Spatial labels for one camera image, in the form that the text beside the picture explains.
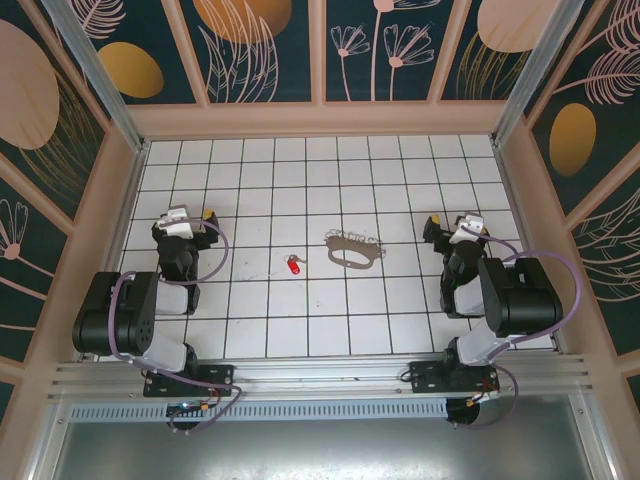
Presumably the metal keyring holder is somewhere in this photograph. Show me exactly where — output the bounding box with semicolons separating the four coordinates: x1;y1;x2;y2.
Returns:
323;228;389;274

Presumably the yellow power connector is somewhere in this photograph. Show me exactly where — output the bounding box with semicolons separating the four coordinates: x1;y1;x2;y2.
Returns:
467;389;502;407

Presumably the small circuit board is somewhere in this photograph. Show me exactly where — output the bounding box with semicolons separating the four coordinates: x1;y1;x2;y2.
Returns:
167;399;216;419

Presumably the grey metal sheet panel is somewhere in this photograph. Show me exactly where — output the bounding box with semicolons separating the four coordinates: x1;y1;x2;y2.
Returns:
44;418;609;480

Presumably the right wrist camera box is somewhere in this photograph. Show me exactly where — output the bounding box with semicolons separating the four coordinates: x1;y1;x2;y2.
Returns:
448;212;488;246

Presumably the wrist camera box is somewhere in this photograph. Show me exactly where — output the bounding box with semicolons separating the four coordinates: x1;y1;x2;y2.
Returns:
157;205;195;238
448;212;488;246

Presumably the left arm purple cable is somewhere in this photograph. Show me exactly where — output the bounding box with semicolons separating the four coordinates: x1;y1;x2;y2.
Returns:
110;219;244;435

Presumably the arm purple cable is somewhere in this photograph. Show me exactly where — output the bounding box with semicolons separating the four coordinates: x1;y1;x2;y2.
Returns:
449;224;584;431
110;219;244;435

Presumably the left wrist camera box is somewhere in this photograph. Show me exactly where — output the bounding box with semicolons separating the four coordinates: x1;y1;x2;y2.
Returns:
157;205;195;238

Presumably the aluminium table edge rail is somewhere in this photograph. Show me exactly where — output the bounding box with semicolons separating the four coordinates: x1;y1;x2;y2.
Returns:
491;135;567;354
78;139;151;362

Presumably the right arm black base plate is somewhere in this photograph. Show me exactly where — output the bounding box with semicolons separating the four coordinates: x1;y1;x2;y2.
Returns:
408;360;502;396

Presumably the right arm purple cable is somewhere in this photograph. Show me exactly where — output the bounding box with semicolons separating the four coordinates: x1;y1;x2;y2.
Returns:
449;224;584;431

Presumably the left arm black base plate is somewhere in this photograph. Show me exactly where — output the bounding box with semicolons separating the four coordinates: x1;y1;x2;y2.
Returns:
143;363;236;399

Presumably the aluminium corner post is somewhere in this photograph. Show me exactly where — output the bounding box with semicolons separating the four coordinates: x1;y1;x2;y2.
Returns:
40;0;150;152
490;0;599;146

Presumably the aluminium mounting rail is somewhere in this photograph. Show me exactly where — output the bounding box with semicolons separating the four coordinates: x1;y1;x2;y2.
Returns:
49;352;592;402

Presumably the slotted grey cable duct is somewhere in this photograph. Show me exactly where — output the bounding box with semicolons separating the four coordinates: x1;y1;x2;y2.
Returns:
69;399;449;422

